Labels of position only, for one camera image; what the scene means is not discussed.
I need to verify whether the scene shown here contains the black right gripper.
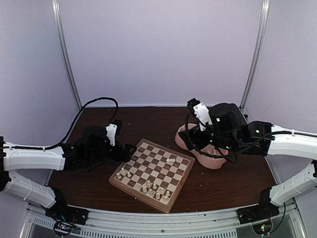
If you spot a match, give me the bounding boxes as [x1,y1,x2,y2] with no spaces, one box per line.
[178,125,237,153]

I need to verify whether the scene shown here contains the wooden chess board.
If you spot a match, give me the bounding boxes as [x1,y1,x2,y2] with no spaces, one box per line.
[108,139,195,213]

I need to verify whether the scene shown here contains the left aluminium frame post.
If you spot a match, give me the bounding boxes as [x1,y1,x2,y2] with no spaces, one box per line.
[52,0,82,109]

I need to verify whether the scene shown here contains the right aluminium frame post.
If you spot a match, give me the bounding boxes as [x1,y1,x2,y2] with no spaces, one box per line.
[240,0,270,111]

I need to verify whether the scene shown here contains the white king piece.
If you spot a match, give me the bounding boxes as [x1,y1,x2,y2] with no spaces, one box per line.
[146,180,152,188]

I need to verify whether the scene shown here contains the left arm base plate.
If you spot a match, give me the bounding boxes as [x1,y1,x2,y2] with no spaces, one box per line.
[44,207,89,225]

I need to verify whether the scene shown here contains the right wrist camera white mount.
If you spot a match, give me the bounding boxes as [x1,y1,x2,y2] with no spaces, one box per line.
[187,98,212,131]

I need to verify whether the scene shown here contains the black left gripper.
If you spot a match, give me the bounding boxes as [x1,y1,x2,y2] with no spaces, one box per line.
[87,140,137,165]

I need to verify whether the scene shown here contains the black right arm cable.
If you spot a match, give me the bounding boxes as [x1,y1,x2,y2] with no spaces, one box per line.
[184,111,273,164]

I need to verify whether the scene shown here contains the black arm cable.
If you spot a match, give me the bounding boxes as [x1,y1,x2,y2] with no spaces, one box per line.
[0,97,119,151]
[184,111,273,164]

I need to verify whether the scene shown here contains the front aluminium rail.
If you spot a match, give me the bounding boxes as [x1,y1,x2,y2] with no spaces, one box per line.
[17,200,308,238]

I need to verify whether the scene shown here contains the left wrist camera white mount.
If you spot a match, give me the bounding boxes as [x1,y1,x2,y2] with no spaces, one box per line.
[106,119,122,146]

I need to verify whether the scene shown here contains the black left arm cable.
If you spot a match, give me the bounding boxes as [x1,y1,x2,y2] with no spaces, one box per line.
[0,97,119,151]

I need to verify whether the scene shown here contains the white bishop piece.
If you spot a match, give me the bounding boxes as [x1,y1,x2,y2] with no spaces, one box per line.
[149,188,154,196]

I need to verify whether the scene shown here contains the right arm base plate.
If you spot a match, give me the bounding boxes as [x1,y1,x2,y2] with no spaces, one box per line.
[237,204,279,225]

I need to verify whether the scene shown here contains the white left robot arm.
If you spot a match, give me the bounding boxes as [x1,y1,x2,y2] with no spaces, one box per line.
[0,124,136,220]

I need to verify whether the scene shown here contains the pink double bowl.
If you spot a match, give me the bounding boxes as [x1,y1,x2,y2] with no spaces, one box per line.
[175,125,228,170]

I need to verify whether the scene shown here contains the aluminium frame post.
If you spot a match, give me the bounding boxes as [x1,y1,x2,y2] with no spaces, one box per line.
[52,0,82,109]
[240,0,270,111]

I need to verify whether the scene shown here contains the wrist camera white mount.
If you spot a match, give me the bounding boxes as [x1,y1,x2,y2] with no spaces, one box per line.
[106,119,122,146]
[187,98,212,131]

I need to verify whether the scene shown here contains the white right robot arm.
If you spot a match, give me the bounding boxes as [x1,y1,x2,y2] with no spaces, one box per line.
[178,98,317,219]

